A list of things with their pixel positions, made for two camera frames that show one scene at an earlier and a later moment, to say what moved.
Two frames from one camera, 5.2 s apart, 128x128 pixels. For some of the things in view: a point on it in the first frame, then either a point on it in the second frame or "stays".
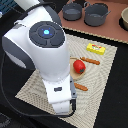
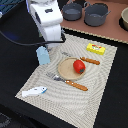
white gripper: [60, 94] -> [48, 18]
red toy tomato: [79, 66] stays
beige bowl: [123, 20] stays
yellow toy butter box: [95, 48] stays
